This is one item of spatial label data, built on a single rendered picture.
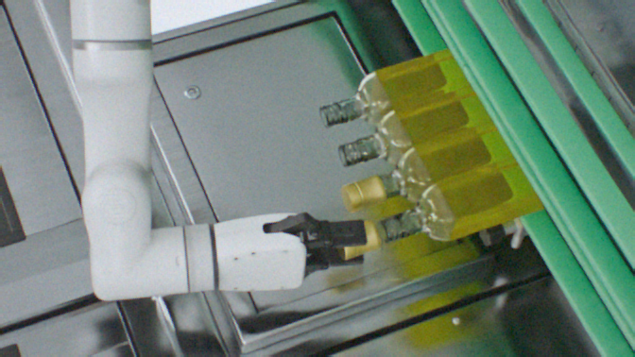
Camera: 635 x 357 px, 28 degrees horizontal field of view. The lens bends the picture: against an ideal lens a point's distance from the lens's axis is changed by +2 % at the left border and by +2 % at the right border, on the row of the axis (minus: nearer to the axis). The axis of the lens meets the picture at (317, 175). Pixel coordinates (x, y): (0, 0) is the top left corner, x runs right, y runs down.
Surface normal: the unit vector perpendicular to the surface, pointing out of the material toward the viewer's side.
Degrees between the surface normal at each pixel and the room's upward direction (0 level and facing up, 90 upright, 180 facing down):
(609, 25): 90
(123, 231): 81
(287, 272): 73
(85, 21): 43
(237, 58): 90
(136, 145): 93
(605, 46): 90
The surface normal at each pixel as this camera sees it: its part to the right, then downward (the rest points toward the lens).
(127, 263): 0.22, 0.33
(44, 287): 0.06, -0.55
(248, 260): 0.11, 0.77
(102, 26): -0.02, 0.14
